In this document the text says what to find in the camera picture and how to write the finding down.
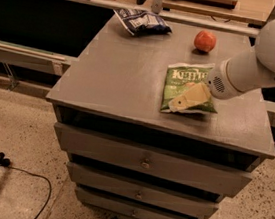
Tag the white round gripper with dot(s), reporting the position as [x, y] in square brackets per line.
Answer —
[218, 81]

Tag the green Kettle chip bag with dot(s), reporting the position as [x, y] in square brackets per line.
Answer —
[179, 78]

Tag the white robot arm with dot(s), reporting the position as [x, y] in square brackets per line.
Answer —
[258, 62]

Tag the dark blue chip bag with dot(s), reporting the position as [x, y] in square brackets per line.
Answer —
[138, 22]

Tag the red apple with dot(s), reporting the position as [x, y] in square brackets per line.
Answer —
[205, 41]

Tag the top grey drawer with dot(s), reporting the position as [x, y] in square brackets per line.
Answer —
[206, 176]

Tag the grey drawer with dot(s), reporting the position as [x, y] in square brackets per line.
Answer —
[120, 206]
[206, 176]
[138, 191]

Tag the grey drawer cabinet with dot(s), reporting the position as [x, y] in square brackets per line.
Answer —
[115, 88]

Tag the wooden board with dark bar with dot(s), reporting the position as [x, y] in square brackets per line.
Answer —
[246, 11]

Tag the bottom grey drawer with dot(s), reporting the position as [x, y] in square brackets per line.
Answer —
[120, 206]

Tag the middle grey drawer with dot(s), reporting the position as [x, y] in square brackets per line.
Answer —
[138, 191]

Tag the metal shelf frame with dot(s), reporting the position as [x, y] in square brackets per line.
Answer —
[47, 35]

